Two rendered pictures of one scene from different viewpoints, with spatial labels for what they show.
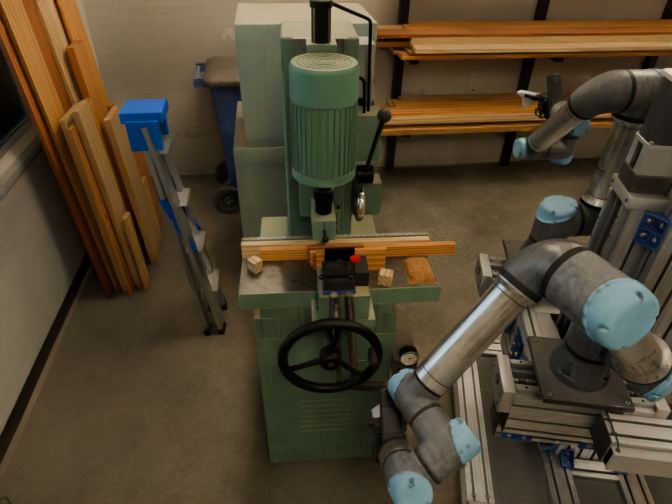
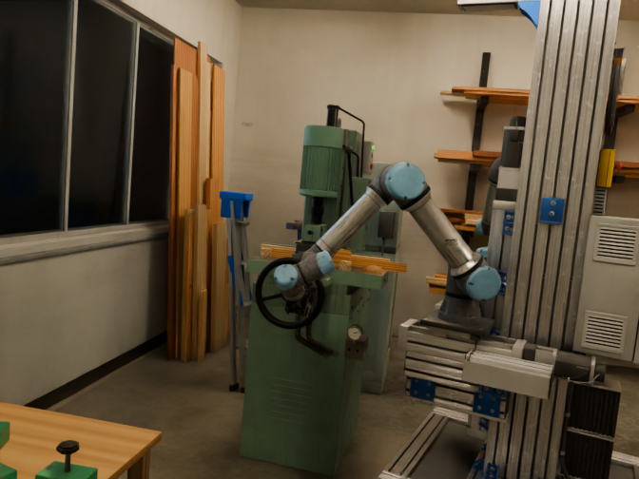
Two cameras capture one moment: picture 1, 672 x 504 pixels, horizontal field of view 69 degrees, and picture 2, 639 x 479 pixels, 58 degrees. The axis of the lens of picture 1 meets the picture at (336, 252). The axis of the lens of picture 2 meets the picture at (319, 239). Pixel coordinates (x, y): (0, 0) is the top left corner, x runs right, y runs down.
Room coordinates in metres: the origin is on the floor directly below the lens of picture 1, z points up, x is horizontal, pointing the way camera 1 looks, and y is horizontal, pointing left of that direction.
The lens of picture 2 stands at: (-1.22, -0.82, 1.26)
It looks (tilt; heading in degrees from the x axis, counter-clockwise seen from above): 6 degrees down; 19
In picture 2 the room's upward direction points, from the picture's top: 5 degrees clockwise
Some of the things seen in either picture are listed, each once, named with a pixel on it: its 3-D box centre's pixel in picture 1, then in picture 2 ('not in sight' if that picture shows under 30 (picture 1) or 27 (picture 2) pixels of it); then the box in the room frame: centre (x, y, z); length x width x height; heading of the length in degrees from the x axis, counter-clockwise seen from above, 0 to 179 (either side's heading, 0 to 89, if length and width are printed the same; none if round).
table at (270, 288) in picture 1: (339, 285); (315, 272); (1.14, -0.01, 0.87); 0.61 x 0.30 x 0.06; 95
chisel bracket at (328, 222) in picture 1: (323, 220); (316, 233); (1.26, 0.04, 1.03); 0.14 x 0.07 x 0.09; 5
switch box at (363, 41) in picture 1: (362, 67); (364, 158); (1.57, -0.07, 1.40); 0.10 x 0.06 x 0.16; 5
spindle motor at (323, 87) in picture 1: (323, 121); (321, 162); (1.24, 0.04, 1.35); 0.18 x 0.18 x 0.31
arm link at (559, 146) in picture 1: (559, 147); not in sight; (1.64, -0.80, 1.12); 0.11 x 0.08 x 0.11; 98
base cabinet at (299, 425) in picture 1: (320, 346); (308, 369); (1.36, 0.05, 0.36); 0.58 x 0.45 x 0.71; 5
